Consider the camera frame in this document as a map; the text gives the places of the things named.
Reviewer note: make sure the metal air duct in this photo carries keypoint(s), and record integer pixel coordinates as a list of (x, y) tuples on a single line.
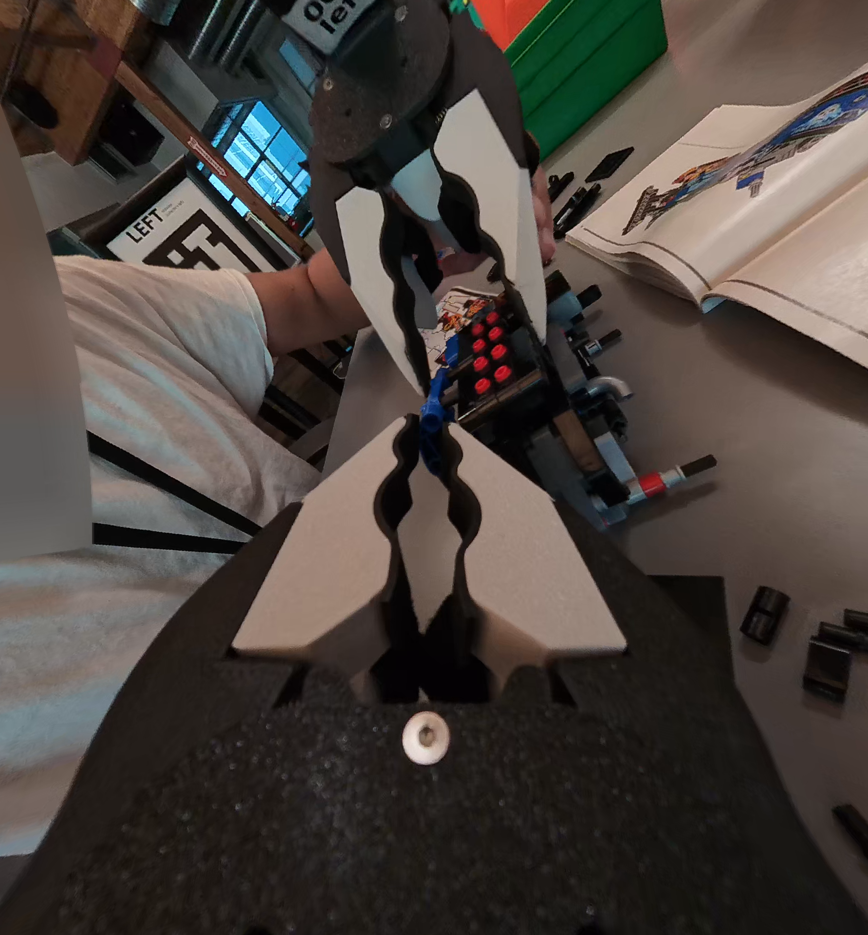
[(215, 33)]

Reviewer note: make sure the window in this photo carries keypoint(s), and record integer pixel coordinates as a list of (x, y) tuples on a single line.
[(258, 161)]

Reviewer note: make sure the black lego connector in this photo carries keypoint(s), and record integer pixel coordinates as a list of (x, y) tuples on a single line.
[(764, 613)]

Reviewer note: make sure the green plastic bin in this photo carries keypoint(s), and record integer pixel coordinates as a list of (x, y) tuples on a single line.
[(594, 73)]

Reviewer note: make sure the lego truck model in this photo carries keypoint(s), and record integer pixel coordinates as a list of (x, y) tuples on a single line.
[(521, 409)]

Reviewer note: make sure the black lego axle pieces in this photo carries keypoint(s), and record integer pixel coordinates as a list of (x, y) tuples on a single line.
[(560, 188)]

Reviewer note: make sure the lego instruction booklet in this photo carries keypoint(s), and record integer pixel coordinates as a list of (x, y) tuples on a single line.
[(806, 241)]

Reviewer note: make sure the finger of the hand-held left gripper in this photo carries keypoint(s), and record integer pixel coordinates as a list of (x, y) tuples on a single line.
[(375, 263), (499, 190)]

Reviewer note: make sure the person's left hand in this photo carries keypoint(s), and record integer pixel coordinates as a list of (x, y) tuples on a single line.
[(545, 219)]

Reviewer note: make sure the person's left forearm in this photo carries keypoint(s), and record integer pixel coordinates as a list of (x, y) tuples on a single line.
[(302, 299)]

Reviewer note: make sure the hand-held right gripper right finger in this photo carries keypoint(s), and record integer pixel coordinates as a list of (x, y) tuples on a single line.
[(543, 577)]

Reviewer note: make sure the wooden post red label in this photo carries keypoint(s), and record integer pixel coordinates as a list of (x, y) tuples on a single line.
[(185, 135)]

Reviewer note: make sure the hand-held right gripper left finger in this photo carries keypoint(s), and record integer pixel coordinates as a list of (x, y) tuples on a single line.
[(317, 577)]

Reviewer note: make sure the black white marker sign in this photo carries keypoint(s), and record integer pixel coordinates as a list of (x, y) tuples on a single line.
[(185, 234)]

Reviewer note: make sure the long black lego piece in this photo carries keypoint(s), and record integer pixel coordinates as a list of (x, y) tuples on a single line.
[(578, 208)]

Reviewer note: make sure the orange plastic bin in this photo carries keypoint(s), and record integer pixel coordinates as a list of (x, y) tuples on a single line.
[(507, 18)]

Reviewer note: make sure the sticker sheet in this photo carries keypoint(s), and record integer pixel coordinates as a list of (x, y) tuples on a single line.
[(454, 321)]

